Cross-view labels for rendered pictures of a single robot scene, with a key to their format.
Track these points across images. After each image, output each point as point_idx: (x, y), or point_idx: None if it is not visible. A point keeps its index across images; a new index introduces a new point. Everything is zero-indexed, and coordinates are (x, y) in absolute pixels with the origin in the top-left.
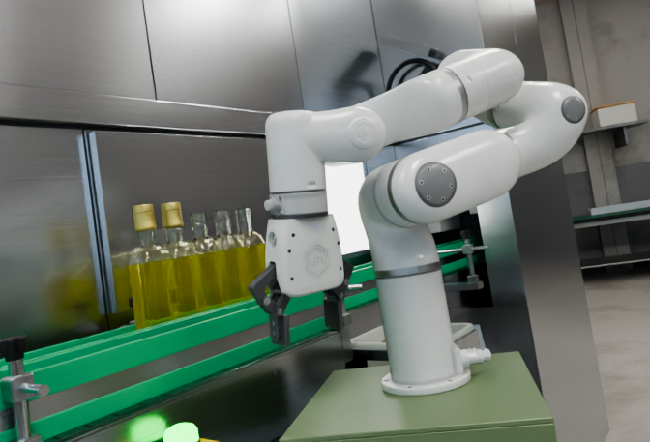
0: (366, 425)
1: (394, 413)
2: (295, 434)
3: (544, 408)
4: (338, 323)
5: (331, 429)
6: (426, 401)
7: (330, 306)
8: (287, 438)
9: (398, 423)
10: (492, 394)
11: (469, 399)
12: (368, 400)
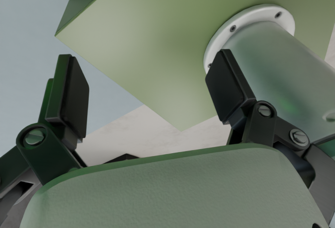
0: (132, 79)
1: (162, 79)
2: (75, 42)
3: (190, 126)
4: (208, 86)
5: (108, 63)
6: (191, 82)
7: (226, 102)
8: (64, 43)
9: (146, 93)
10: (210, 103)
11: (199, 100)
12: (185, 36)
